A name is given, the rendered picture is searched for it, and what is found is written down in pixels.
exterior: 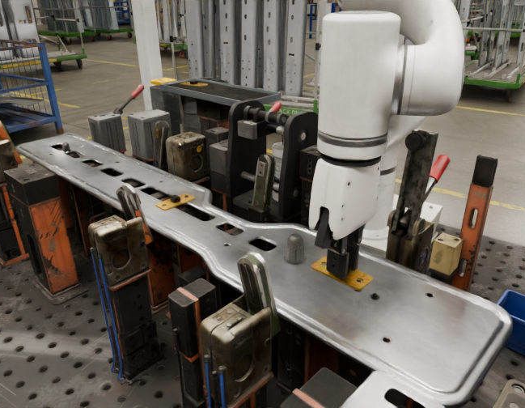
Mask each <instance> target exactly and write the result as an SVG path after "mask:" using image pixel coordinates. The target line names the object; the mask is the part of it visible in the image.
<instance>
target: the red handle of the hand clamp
mask: <svg viewBox="0 0 525 408"><path fill-rule="evenodd" d="M449 163H450V159H449V157H448V156H447V155H439V156H438V158H437V159H436V161H435V162H434V164H433V166H432V168H431V170H430V177H429V180H428V184H427V188H426V195H425V198H424V202H425V200H426V199H427V197H428V196H429V194H430V192H431V190H432V188H433V187H434V185H435V184H437V183H438V181H439V179H440V177H441V176H442V174H443V173H444V171H445V169H446V168H447V165H448V164H449ZM424 202H423V204H424ZM412 211H413V210H412V209H409V208H408V209H407V210H406V212H405V213H404V216H403V217H401V218H400V221H399V222H400V225H401V226H403V227H406V228H409V222H410V219H411V214H412Z"/></svg>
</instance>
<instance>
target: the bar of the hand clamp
mask: <svg viewBox="0 0 525 408"><path fill-rule="evenodd" d="M437 141H438V132H434V131H429V130H422V129H415V130H412V133H411V134H409V135H408V136H407V137H406V139H405V146H406V147H407V148H408V153H407V157H406V161H405V166H404V173H403V177H402V181H401V185H400V192H399V197H398V201H397V205H396V213H395V217H394V221H393V224H392V230H393V231H397V230H399V229H401V225H400V222H399V221H400V218H401V217H403V216H404V211H405V207H407V208H409V209H412V210H413V211H412V214H411V219H410V222H409V229H408V233H407V236H413V235H412V231H413V225H414V223H415V221H416V220H417V219H418V218H419V217H420V216H421V210H422V206H423V202H424V198H425V195H426V188H427V184H428V180H429V177H430V170H431V166H432V163H433V158H434V152H435V148H436V144H437Z"/></svg>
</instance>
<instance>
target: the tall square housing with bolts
mask: <svg viewBox="0 0 525 408"><path fill-rule="evenodd" d="M127 118H128V124H129V135H130V141H131V147H132V152H133V154H132V156H133V157H135V158H136V159H138V160H140V161H142V162H144V163H146V164H149V165H153V158H154V156H153V154H154V141H155V137H154V135H155V123H156V122H157V121H165V122H167V123H168V124H169V137H171V136H172V134H171V119H170V113H168V112H164V111H161V110H158V109H151V110H147V111H143V112H139V113H132V114H129V115H127Z"/></svg>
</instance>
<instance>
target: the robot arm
mask: <svg viewBox="0 0 525 408"><path fill-rule="evenodd" d="M337 3H338V5H339V7H340V8H341V9H342V10H343V11H339V12H334V13H331V14H328V15H326V16H325V17H324V18H323V21H322V41H321V61H320V100H319V120H318V138H317V149H318V150H319V151H320V157H321V159H319V160H318V162H317V165H316V168H315V175H314V179H313V184H312V189H311V202H310V211H309V228H310V229H311V230H316V229H318V228H319V229H318V232H317V235H316V238H315V246H317V247H319V248H322V249H327V250H328V253H327V267H326V269H327V271H328V272H330V273H332V274H335V275H337V276H339V277H341V278H346V277H347V273H348V266H350V269H351V270H356V269H357V268H358V254H359V245H357V244H360V243H361V242H362V240H386V239H387V236H388V229H389V227H388V226H387V218H388V216H389V214H390V212H391V211H392V208H393V199H394V191H395V182H396V165H397V158H398V153H399V149H400V146H401V144H402V143H403V141H404V140H405V139H406V137H407V136H408V135H409V134H411V133H412V130H415V129H416V128H417V127H418V126H419V125H420V124H421V123H422V122H423V121H424V119H425V118H426V117H429V116H439V115H443V114H445V113H449V112H450V111H451V110H452V109H453V108H454V107H455V106H456V105H457V103H458V101H459V99H460V97H461V92H462V89H463V85H464V71H465V66H464V34H463V29H462V24H461V22H460V18H459V14H458V12H457V10H456V9H455V6H454V4H453V3H452V1H451V0H337ZM404 37H406V38H408V39H409V40H411V41H412V42H413V43H414V44H415V45H404ZM334 239H335V240H334ZM337 240H338V241H337Z"/></svg>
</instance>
